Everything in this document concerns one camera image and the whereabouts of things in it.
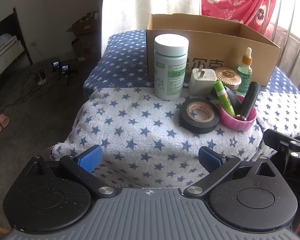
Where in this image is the white patterned curtain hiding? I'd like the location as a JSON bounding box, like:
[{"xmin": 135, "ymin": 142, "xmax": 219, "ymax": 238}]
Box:
[{"xmin": 101, "ymin": 0, "xmax": 203, "ymax": 58}]

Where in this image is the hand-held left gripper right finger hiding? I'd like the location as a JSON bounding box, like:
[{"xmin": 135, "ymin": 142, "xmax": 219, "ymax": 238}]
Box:
[{"xmin": 184, "ymin": 146, "xmax": 278, "ymax": 198}]

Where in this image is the pink plastic bowl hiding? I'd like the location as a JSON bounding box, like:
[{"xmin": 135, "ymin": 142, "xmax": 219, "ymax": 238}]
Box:
[{"xmin": 218, "ymin": 94, "xmax": 257, "ymax": 131}]

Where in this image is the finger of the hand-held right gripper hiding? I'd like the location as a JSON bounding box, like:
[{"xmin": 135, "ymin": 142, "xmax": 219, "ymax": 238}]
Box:
[{"xmin": 262, "ymin": 129, "xmax": 300, "ymax": 157}]

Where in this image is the green dropper bottle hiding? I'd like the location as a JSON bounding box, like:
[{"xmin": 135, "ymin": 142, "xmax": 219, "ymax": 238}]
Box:
[{"xmin": 236, "ymin": 47, "xmax": 254, "ymax": 97}]

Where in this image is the blue white star blanket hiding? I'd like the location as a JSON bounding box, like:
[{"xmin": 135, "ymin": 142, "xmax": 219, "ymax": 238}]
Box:
[{"xmin": 51, "ymin": 29, "xmax": 300, "ymax": 188}]

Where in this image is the red floral cloth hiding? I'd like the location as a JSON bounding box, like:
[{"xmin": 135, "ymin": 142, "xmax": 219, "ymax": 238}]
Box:
[{"xmin": 199, "ymin": 0, "xmax": 280, "ymax": 34}]

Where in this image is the white charger plug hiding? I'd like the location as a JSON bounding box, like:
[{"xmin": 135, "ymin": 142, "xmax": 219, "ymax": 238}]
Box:
[{"xmin": 189, "ymin": 66, "xmax": 217, "ymax": 97}]

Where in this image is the white green-label pill bottle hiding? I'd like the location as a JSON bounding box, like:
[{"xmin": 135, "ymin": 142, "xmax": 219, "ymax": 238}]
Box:
[{"xmin": 154, "ymin": 34, "xmax": 190, "ymax": 101}]

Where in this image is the black electrical tape roll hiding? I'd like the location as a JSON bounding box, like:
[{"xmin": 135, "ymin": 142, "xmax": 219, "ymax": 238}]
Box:
[{"xmin": 179, "ymin": 97, "xmax": 220, "ymax": 134}]

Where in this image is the green lip balm tube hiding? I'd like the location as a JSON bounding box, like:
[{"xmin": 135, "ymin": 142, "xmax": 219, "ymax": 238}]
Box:
[{"xmin": 213, "ymin": 80, "xmax": 236, "ymax": 117}]

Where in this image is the black lipstick tube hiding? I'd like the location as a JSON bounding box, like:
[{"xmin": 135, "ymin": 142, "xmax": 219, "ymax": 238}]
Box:
[{"xmin": 236, "ymin": 82, "xmax": 261, "ymax": 121}]

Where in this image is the gold round compact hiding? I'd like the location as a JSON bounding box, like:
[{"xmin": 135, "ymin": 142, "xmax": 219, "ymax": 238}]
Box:
[{"xmin": 214, "ymin": 67, "xmax": 243, "ymax": 90}]

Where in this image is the brown cardboard box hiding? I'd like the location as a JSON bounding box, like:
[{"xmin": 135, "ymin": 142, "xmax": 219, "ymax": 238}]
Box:
[{"xmin": 146, "ymin": 13, "xmax": 282, "ymax": 87}]

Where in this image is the grey tube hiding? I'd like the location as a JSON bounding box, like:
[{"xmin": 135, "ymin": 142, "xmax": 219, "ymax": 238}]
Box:
[{"xmin": 226, "ymin": 89, "xmax": 243, "ymax": 115}]

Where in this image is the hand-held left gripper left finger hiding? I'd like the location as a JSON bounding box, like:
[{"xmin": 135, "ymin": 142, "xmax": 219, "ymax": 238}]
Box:
[{"xmin": 27, "ymin": 144, "xmax": 116, "ymax": 197}]

